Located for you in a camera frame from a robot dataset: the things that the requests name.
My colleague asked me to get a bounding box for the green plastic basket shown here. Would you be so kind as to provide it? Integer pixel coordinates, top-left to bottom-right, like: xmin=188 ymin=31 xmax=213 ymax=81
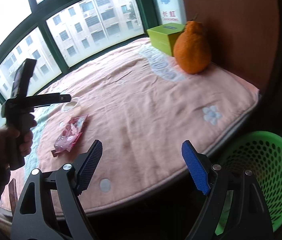
xmin=221 ymin=131 xmax=282 ymax=231

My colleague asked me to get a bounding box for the orange citrus fruit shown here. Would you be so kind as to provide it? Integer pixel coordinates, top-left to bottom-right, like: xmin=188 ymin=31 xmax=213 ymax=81
xmin=173 ymin=20 xmax=212 ymax=74

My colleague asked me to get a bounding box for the dark green window frame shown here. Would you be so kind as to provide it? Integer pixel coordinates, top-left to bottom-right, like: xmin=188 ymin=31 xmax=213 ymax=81
xmin=0 ymin=0 xmax=158 ymax=126

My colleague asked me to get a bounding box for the person left hand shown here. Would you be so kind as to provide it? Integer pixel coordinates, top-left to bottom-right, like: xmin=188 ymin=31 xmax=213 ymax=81
xmin=0 ymin=125 xmax=33 ymax=169

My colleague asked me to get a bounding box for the pink snack wrapper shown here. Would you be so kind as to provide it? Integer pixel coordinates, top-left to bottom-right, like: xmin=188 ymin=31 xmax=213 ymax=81
xmin=51 ymin=115 xmax=88 ymax=158

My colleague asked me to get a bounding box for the brown wooden cabinet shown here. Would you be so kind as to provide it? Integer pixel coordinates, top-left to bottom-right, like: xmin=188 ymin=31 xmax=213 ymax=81
xmin=183 ymin=0 xmax=279 ymax=92

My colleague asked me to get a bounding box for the green tissue box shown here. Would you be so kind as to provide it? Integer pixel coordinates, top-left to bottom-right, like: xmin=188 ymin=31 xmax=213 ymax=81
xmin=147 ymin=23 xmax=185 ymax=56

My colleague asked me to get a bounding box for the pink blanket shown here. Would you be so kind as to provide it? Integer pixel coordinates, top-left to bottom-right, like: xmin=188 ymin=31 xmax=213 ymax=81
xmin=11 ymin=38 xmax=259 ymax=213

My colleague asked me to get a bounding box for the small clear plastic cup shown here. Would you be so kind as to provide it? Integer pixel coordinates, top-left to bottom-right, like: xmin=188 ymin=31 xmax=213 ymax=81
xmin=61 ymin=97 xmax=81 ymax=113

